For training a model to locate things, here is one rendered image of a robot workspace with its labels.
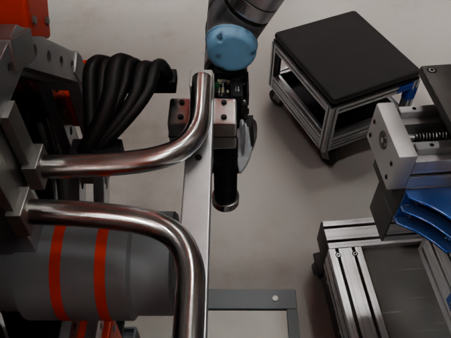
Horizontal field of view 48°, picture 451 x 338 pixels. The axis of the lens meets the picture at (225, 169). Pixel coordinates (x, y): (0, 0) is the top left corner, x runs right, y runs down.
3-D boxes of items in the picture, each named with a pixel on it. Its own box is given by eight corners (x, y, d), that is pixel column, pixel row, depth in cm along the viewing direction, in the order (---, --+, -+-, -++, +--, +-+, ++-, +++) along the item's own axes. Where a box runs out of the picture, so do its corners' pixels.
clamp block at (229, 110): (172, 123, 72) (169, 94, 68) (236, 123, 72) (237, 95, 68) (170, 149, 69) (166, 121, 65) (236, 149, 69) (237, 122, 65)
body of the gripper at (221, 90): (199, 96, 76) (202, 47, 83) (201, 137, 82) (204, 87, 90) (251, 96, 76) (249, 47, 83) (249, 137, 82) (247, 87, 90)
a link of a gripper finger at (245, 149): (238, 151, 71) (228, 106, 77) (237, 178, 76) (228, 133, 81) (260, 149, 71) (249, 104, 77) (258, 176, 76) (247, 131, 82)
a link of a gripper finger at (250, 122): (231, 146, 77) (223, 107, 83) (231, 153, 79) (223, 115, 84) (262, 143, 78) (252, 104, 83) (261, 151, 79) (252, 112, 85)
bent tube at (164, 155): (64, 84, 66) (41, 12, 58) (213, 84, 66) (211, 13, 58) (29, 192, 55) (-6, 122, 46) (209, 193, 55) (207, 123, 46)
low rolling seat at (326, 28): (265, 100, 208) (270, 29, 182) (340, 76, 218) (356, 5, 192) (320, 173, 183) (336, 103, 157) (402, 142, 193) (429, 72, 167)
